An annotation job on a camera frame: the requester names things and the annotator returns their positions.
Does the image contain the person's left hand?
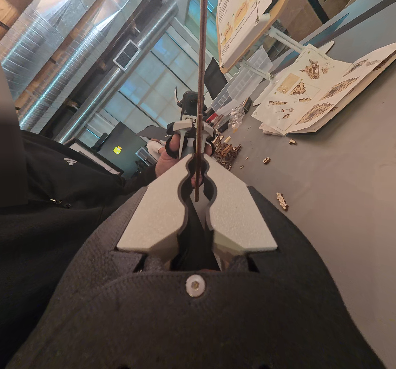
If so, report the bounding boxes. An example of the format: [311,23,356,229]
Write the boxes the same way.
[155,134,189,178]

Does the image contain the black monitor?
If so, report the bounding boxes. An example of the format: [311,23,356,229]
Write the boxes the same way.
[204,57,228,100]

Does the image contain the large instruction manual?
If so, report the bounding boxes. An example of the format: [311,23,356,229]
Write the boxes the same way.
[217,0,280,66]

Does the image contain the small open instruction booklet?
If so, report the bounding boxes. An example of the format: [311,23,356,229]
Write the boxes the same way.
[251,42,396,136]

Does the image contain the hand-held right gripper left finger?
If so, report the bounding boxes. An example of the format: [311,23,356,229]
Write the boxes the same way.
[116,154,196,271]

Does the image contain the wooden model vehicle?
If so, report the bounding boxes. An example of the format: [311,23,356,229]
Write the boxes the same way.
[212,134,242,171]

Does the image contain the black screen yellow icon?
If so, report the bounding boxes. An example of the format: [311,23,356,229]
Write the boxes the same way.
[70,121,147,176]

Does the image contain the spiral round air duct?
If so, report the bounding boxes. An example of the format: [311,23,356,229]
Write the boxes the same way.
[57,0,180,143]
[17,19,137,131]

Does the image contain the person's left forearm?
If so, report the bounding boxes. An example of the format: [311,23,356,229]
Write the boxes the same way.
[122,163,161,196]

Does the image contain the white vent grille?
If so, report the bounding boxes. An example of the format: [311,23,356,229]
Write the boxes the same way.
[112,39,142,71]

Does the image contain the foil-wrapped rectangular duct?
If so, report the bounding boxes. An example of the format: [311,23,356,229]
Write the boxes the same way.
[0,0,155,75]

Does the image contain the thin wooden parts sheet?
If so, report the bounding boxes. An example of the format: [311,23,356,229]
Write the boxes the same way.
[194,0,207,203]

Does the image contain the clear plastic organizer box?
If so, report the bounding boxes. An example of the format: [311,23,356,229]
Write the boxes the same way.
[211,47,274,112]

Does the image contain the dark grey flat panel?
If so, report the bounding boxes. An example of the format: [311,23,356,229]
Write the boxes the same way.
[136,126,169,139]

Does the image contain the clear plastic bag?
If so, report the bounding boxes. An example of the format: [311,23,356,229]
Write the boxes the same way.
[229,104,246,134]

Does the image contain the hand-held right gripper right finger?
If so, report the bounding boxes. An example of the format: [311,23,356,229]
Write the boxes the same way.
[200,155,278,271]

